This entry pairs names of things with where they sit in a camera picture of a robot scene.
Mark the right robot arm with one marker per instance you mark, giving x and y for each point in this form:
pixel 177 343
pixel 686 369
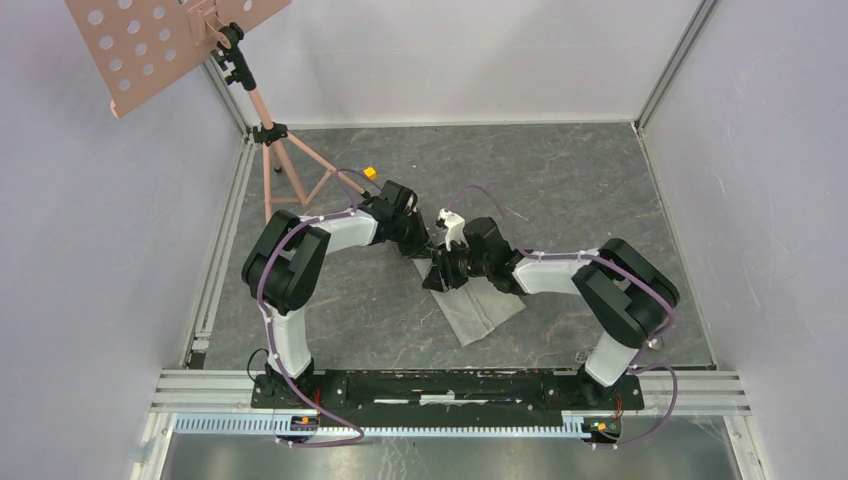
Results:
pixel 630 297

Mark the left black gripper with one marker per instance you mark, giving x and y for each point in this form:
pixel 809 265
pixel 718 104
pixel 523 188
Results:
pixel 420 247

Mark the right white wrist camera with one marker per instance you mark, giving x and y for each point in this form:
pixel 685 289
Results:
pixel 452 226

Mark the grey cloth napkin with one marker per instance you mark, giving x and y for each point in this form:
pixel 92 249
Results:
pixel 476 309

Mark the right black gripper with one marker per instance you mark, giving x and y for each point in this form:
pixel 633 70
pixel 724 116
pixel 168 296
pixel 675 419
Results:
pixel 436 277

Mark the pink music stand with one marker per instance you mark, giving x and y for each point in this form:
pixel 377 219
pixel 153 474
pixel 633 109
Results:
pixel 141 47

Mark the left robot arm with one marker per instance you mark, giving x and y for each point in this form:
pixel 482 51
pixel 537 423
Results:
pixel 283 268

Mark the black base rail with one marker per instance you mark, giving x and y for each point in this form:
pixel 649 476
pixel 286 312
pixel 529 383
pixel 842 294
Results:
pixel 446 398

